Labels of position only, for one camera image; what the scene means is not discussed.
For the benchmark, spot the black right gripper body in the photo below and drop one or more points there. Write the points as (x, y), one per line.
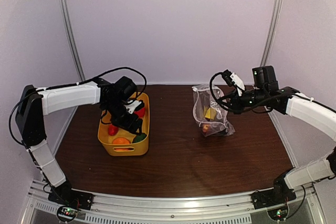
(259, 98)

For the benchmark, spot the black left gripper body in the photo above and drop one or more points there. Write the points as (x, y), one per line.
(119, 118)

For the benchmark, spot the yellow toy banana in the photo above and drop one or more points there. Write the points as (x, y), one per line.
(210, 114)

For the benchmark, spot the clear zip top bag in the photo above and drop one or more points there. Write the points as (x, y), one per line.
(203, 100)

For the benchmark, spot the dark red toy fruit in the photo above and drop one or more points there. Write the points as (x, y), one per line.
(205, 127)

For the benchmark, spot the purple toy eggplant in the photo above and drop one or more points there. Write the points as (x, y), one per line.
(219, 128)

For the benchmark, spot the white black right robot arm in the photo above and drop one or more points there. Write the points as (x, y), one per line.
(289, 101)

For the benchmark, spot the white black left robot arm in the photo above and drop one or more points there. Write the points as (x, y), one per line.
(118, 99)

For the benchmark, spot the orange toy orange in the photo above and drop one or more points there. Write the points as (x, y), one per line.
(121, 141)

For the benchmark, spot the yellow plastic basket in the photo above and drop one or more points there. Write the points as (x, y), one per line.
(136, 149)

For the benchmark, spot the left circuit board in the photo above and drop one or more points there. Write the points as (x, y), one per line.
(66, 214)

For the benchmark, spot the circuit board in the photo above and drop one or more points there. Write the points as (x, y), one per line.
(278, 214)
(66, 214)

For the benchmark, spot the right circuit board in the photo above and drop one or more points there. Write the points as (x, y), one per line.
(278, 214)

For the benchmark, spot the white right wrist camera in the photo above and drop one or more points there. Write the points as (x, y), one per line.
(233, 80)

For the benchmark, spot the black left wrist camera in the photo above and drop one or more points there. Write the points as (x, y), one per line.
(127, 92)

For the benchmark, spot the right aluminium corner post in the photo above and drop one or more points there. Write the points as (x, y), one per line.
(276, 10)

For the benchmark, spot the aluminium corner post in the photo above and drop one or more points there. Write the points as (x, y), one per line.
(71, 39)
(276, 10)

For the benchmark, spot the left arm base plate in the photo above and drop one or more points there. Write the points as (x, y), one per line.
(72, 198)

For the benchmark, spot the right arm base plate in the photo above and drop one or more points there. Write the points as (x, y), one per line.
(269, 198)

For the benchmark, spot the aluminium front rail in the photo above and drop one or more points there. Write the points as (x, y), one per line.
(232, 208)

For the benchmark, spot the left aluminium corner post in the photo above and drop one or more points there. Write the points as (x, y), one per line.
(71, 39)

